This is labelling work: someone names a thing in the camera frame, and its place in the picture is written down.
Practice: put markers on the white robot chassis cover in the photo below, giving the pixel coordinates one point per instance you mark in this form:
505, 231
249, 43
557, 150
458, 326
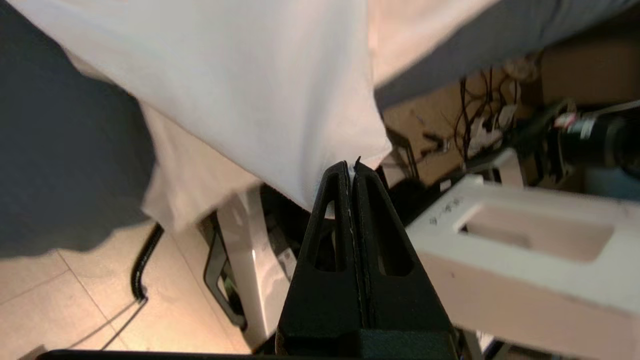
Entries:
525, 290

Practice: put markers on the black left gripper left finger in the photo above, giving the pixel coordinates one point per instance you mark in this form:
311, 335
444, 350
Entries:
320, 305

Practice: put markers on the white power strip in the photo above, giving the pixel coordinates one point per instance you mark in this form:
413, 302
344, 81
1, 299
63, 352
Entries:
487, 127

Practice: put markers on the white t-shirt blue print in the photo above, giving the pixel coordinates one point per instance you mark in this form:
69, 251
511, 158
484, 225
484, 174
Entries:
225, 75

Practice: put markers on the brown cardboard box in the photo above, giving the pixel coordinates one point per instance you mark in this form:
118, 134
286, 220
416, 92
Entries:
590, 70

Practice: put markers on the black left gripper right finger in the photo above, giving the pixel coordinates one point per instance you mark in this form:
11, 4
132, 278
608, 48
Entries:
410, 310

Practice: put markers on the blue bed with headboard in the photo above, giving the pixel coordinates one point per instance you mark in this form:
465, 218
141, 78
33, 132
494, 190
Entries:
60, 150

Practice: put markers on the black robot body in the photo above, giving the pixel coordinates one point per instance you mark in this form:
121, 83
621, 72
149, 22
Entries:
280, 210

